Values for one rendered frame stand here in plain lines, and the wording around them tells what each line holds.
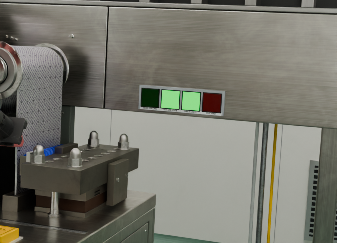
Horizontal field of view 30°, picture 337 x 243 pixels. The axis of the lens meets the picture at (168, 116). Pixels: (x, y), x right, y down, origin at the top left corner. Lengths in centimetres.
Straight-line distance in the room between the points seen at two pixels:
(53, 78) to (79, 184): 38
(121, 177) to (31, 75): 36
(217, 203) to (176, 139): 51
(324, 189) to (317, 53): 42
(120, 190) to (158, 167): 261
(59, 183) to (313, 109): 69
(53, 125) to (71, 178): 31
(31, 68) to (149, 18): 37
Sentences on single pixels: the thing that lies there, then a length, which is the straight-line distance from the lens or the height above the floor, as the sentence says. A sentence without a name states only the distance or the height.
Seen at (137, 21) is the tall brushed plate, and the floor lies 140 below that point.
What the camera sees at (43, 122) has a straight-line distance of 173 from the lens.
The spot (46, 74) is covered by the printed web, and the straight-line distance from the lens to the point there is 172.
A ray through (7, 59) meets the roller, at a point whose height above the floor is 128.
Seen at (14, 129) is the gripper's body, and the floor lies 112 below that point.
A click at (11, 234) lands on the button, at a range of 139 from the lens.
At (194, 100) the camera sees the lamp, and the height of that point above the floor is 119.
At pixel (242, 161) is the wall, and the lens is 415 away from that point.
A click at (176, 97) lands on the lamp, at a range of 177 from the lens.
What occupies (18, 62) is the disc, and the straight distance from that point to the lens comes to 159.
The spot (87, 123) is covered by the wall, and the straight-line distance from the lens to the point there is 446.
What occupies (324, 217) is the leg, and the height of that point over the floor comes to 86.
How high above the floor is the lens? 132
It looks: 6 degrees down
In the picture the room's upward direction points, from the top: 3 degrees clockwise
